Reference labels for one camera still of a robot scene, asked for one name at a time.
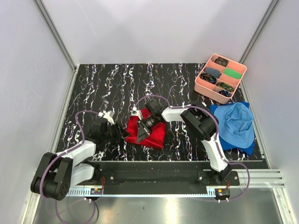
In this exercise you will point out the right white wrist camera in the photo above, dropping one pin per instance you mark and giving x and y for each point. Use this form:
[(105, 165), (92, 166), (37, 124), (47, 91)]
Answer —
[(137, 114)]

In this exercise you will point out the grey-blue cloth in tray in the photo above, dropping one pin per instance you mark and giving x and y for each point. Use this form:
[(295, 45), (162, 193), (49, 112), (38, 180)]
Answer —
[(214, 72)]

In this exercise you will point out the multicolour bands left compartment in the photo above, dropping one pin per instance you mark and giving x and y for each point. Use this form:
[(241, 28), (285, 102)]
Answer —
[(208, 78)]

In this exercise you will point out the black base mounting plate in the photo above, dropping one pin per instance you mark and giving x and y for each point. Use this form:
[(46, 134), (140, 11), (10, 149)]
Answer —
[(118, 172)]

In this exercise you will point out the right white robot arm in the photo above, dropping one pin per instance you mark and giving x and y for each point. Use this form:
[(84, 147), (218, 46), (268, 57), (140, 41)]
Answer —
[(201, 123)]

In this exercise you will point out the pink divided organizer tray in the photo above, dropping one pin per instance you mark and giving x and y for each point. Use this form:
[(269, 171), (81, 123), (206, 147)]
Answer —
[(214, 92)]

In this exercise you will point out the light blue bucket hat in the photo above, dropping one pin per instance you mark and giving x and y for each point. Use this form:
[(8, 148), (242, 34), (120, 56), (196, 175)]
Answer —
[(236, 123)]

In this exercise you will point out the red cloth napkin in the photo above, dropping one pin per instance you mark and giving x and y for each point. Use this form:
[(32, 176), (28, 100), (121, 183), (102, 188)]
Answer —
[(156, 137)]

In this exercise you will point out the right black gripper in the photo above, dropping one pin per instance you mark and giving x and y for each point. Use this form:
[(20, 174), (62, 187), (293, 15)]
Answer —
[(143, 131)]

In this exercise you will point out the multicolour bands front compartment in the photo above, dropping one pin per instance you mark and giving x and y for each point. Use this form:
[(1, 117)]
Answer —
[(226, 86)]

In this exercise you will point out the multicolour bands compartment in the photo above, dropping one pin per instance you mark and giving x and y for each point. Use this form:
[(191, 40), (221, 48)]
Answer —
[(226, 86), (208, 78)]

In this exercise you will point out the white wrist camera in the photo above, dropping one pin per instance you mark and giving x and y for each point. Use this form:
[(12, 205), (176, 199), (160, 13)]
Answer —
[(137, 114), (108, 116)]

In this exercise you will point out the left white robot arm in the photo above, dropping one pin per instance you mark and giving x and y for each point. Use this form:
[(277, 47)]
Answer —
[(57, 173)]

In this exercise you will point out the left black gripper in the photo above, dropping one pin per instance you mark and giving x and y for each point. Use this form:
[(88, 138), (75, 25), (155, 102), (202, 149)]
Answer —
[(120, 133)]

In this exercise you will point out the green cloth in tray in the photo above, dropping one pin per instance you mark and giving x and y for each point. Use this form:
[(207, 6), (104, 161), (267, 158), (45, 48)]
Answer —
[(232, 73)]

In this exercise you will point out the dark patterned item in tray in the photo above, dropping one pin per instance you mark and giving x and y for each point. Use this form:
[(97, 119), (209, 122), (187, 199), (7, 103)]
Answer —
[(221, 61)]

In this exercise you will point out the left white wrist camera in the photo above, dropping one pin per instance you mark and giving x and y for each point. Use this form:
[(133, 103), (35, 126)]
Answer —
[(108, 116)]

